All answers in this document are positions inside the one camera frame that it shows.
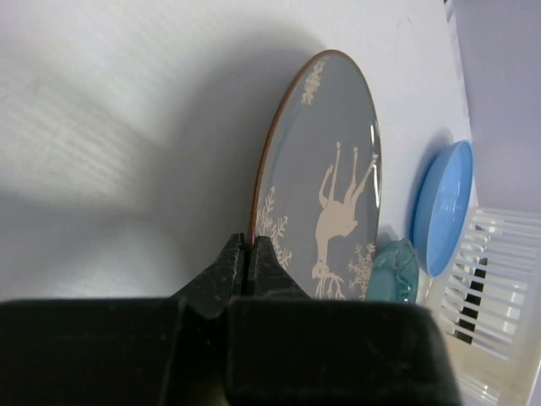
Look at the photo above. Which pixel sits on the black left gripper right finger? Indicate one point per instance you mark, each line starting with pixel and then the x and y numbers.
pixel 284 348

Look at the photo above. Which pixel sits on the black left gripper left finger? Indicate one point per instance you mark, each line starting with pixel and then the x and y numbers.
pixel 135 351

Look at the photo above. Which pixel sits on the grey reindeer plate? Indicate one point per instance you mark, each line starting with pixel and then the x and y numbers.
pixel 317 193

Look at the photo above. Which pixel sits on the white plastic dish bin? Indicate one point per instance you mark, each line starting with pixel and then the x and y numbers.
pixel 487 306

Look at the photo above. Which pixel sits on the teal scalloped plate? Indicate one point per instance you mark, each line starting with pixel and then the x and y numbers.
pixel 395 274

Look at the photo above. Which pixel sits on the light blue round plate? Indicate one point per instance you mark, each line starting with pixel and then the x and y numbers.
pixel 442 206

